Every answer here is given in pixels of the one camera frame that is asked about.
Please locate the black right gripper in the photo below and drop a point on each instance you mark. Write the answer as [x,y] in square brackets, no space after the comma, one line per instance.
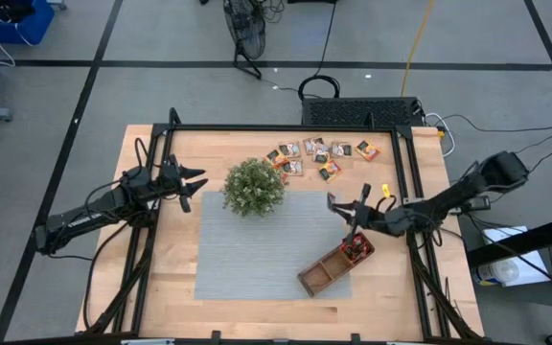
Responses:
[376,218]

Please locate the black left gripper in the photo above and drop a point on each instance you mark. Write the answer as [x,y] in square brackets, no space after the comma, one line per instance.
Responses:
[173,184]

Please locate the orange black tea packet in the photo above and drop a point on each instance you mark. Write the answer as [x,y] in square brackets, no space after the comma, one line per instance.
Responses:
[329,171]
[368,150]
[274,157]

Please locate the wooden compartment box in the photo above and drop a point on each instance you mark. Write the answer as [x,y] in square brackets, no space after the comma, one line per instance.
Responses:
[324,273]

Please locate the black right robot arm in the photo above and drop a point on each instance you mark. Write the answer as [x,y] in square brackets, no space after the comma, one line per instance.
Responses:
[448,196]

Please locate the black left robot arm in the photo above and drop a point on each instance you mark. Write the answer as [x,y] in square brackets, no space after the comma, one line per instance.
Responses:
[89,215]

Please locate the green artificial plant black pot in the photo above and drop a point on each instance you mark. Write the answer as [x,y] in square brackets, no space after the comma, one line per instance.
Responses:
[253,187]

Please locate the black perforated computer tower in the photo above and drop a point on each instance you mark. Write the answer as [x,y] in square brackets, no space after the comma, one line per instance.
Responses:
[362,112]

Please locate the grey woven placemat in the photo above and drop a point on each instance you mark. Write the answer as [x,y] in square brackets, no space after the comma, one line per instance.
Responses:
[257,259]

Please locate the black floor fan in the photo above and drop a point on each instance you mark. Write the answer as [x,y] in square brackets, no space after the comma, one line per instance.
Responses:
[245,29]

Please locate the white cylindrical canister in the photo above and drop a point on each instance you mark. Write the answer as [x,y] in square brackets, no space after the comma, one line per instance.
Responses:
[496,273]

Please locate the black side stand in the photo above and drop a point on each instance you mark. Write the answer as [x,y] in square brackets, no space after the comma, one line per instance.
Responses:
[525,239]

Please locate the white paper sheet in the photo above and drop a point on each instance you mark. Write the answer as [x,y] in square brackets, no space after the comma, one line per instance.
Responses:
[535,268]

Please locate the blue plastic bin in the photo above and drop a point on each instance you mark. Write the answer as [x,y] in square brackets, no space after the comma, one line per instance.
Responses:
[17,29]

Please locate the silver metal bracket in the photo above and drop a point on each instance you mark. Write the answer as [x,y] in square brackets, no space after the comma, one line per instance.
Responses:
[407,201]

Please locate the black aluminium table frame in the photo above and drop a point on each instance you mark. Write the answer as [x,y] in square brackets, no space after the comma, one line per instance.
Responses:
[281,128]

